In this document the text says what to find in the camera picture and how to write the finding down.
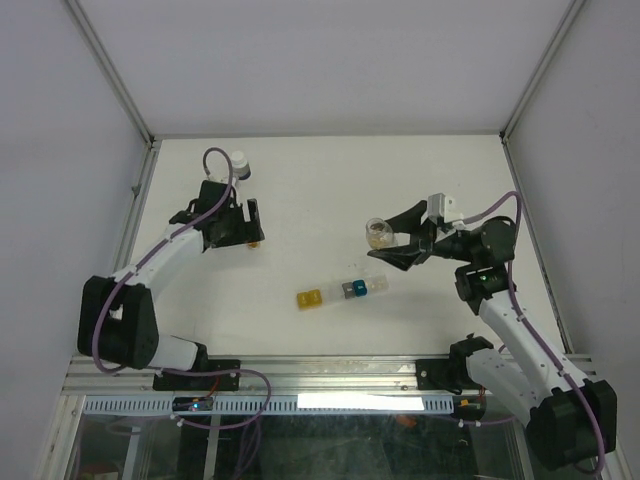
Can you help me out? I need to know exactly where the white slotted cable duct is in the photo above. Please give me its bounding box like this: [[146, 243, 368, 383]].
[[84, 393, 454, 416]]

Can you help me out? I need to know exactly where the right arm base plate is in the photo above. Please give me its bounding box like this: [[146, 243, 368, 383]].
[[415, 350, 508, 395]]

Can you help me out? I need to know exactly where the weekly pill organizer strip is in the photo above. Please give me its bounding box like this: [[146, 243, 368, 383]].
[[292, 257, 390, 311]]

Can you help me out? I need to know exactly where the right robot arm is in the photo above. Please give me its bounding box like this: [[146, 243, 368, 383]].
[[368, 194, 617, 477]]

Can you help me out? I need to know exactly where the clear bottle gold cap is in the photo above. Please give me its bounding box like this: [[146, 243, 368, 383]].
[[365, 218, 397, 250]]

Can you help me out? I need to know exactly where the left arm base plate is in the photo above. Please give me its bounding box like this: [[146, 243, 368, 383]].
[[152, 358, 241, 393]]

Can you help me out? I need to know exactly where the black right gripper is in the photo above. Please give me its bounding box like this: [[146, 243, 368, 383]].
[[367, 200, 478, 270]]

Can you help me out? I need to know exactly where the aluminium mounting rail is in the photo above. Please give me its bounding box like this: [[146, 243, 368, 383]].
[[62, 355, 427, 395]]

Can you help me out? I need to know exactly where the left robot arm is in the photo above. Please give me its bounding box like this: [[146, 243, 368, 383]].
[[77, 180, 265, 389]]

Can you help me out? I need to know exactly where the white pill bottle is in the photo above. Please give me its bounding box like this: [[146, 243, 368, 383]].
[[230, 151, 252, 181]]

